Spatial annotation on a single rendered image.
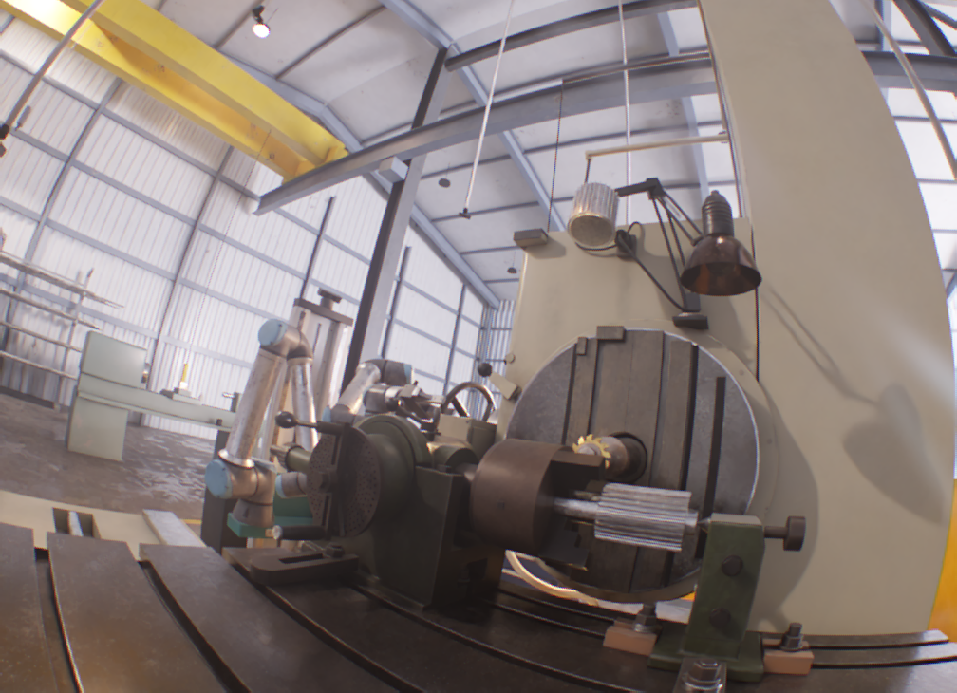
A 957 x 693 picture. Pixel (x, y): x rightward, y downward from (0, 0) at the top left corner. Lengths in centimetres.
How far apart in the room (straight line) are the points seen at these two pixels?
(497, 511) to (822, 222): 98
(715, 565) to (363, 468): 53
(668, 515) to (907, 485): 63
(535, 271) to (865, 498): 102
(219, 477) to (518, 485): 132
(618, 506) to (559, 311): 64
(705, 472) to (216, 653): 83
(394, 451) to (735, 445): 63
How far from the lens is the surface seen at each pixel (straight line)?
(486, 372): 114
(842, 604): 108
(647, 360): 92
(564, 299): 115
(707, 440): 89
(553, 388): 98
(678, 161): 1098
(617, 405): 91
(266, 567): 71
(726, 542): 62
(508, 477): 65
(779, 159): 127
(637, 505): 64
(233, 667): 50
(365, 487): 68
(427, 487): 70
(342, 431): 70
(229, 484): 173
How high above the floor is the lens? 129
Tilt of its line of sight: 14 degrees up
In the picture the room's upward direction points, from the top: 10 degrees clockwise
